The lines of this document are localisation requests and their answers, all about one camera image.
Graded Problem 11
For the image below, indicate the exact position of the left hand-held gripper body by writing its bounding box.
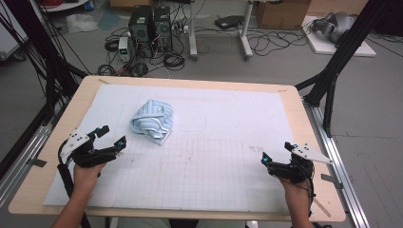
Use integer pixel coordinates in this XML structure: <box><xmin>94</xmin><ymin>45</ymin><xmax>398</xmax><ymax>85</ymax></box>
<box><xmin>59</xmin><ymin>126</ymin><xmax>121</xmax><ymax>169</ymax></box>

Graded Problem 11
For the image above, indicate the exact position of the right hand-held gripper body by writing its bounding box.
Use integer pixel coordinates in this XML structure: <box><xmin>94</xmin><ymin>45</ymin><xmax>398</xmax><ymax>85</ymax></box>
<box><xmin>267</xmin><ymin>143</ymin><xmax>334</xmax><ymax>185</ymax></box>

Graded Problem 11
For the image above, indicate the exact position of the light blue striped towel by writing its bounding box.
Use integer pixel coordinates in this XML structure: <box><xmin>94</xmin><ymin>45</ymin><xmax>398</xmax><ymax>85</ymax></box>
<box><xmin>130</xmin><ymin>99</ymin><xmax>175</xmax><ymax>146</ymax></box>

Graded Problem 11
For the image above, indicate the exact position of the person's right hand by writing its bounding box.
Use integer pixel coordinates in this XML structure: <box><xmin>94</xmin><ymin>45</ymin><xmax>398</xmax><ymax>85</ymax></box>
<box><xmin>278</xmin><ymin>177</ymin><xmax>313</xmax><ymax>207</ymax></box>

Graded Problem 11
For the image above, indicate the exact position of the person's left hand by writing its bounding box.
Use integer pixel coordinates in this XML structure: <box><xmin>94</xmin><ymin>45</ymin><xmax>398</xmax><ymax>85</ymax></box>
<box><xmin>73</xmin><ymin>160</ymin><xmax>107</xmax><ymax>199</ymax></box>

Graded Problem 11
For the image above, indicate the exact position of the thin wooden stick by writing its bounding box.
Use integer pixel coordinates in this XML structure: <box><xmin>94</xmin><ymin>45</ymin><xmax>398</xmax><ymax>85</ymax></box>
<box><xmin>312</xmin><ymin>196</ymin><xmax>333</xmax><ymax>219</ymax></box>

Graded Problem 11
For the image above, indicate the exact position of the white foam mat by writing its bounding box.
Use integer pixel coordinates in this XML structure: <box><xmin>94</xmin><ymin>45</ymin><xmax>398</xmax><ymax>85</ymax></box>
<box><xmin>43</xmin><ymin>84</ymin><xmax>315</xmax><ymax>215</ymax></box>

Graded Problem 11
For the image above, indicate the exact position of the white power supply unit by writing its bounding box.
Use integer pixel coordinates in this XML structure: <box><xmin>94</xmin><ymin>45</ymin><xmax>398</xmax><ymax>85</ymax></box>
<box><xmin>117</xmin><ymin>36</ymin><xmax>131</xmax><ymax>63</ymax></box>

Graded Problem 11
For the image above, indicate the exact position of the white floor board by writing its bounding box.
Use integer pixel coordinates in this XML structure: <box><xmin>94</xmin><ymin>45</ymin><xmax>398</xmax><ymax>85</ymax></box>
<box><xmin>300</xmin><ymin>15</ymin><xmax>377</xmax><ymax>58</ymax></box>

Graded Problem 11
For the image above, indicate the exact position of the wide black computer tower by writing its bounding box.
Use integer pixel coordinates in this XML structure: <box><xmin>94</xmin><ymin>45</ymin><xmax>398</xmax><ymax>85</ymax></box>
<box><xmin>127</xmin><ymin>5</ymin><xmax>155</xmax><ymax>59</ymax></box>

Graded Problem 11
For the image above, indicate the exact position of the clear plastic bag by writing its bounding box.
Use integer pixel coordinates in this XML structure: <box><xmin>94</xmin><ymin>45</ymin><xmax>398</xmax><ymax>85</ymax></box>
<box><xmin>65</xmin><ymin>12</ymin><xmax>100</xmax><ymax>34</ymax></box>

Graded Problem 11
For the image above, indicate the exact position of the narrow black computer tower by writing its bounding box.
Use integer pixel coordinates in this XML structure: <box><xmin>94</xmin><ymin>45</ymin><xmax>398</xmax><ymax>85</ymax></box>
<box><xmin>153</xmin><ymin>6</ymin><xmax>174</xmax><ymax>53</ymax></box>

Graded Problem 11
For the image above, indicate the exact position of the white desk leg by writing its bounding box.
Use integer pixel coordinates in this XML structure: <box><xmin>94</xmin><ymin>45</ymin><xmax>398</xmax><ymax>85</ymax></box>
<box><xmin>239</xmin><ymin>0</ymin><xmax>255</xmax><ymax>60</ymax></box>
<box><xmin>187</xmin><ymin>0</ymin><xmax>200</xmax><ymax>61</ymax></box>

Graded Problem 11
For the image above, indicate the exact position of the grey headset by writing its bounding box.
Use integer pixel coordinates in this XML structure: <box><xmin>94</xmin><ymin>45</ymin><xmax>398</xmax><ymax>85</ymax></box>
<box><xmin>311</xmin><ymin>11</ymin><xmax>357</xmax><ymax>44</ymax></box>

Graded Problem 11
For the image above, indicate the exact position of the brown cardboard box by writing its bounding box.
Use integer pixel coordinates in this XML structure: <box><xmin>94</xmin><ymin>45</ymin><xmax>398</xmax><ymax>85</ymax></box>
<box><xmin>254</xmin><ymin>0</ymin><xmax>312</xmax><ymax>30</ymax></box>

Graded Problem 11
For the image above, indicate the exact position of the black flat device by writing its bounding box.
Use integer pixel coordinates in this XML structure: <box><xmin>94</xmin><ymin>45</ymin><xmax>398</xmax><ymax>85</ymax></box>
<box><xmin>214</xmin><ymin>14</ymin><xmax>245</xmax><ymax>30</ymax></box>

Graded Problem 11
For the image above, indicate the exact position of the aluminium rail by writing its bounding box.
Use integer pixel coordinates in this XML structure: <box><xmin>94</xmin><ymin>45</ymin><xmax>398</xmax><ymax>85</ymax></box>
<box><xmin>0</xmin><ymin>104</ymin><xmax>65</xmax><ymax>208</ymax></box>
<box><xmin>302</xmin><ymin>98</ymin><xmax>371</xmax><ymax>228</ymax></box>

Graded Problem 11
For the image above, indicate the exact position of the small coil of black cable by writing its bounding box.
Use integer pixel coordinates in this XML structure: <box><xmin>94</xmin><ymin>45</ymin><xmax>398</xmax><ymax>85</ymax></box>
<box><xmin>104</xmin><ymin>37</ymin><xmax>120</xmax><ymax>53</ymax></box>

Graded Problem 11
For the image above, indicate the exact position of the black metal frame with cables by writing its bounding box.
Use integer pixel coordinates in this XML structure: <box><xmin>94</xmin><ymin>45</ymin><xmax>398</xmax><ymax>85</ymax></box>
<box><xmin>0</xmin><ymin>0</ymin><xmax>90</xmax><ymax>127</ymax></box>

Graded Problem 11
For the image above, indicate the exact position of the large coil of black cable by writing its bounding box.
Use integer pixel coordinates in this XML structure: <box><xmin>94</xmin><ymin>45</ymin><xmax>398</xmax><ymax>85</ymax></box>
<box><xmin>163</xmin><ymin>51</ymin><xmax>186</xmax><ymax>71</ymax></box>

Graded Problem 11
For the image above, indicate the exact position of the tangle of floor cables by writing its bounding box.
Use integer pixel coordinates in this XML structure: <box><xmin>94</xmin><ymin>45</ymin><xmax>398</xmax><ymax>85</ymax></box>
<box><xmin>246</xmin><ymin>28</ymin><xmax>306</xmax><ymax>58</ymax></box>

